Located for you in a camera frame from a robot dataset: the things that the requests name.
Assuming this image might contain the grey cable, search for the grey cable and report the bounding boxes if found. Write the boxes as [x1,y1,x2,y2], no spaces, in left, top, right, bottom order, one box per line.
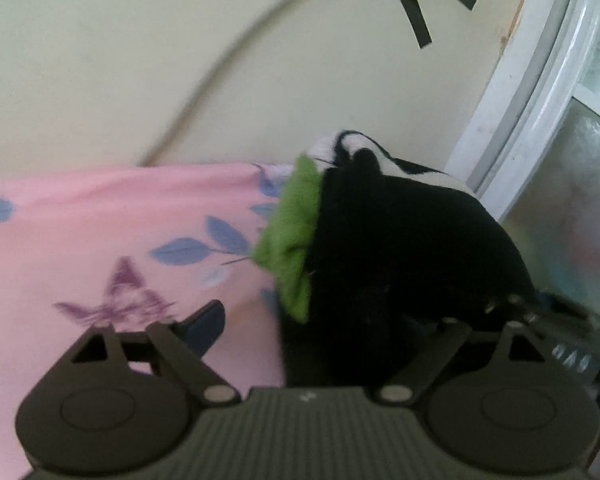
[139,0,353,167]

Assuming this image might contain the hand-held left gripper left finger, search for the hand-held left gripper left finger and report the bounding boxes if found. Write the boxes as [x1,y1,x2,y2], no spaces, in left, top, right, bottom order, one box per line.
[55,300,242,406]

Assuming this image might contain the white framed window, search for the white framed window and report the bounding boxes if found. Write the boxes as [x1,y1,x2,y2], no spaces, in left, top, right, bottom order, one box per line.
[444,0,600,322]

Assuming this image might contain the black garment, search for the black garment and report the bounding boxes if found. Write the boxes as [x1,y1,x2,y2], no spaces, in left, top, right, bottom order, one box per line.
[279,150,537,392]

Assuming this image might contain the black and white cloth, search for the black and white cloth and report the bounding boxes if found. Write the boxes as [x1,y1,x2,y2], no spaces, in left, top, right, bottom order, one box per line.
[304,129,477,197]

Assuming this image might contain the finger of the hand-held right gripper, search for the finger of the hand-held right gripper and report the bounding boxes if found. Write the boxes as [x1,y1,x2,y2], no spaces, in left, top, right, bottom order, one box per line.
[484,292,548,328]

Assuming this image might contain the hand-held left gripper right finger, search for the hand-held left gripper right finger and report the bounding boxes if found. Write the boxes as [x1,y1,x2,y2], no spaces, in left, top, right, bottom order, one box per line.
[374,317,548,407]

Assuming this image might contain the green cloth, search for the green cloth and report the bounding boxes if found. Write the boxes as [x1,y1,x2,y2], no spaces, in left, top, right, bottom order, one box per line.
[249,154,323,324]

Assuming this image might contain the pink floral bedsheet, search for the pink floral bedsheet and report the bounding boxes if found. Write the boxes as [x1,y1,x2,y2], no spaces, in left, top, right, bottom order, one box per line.
[0,160,293,480]

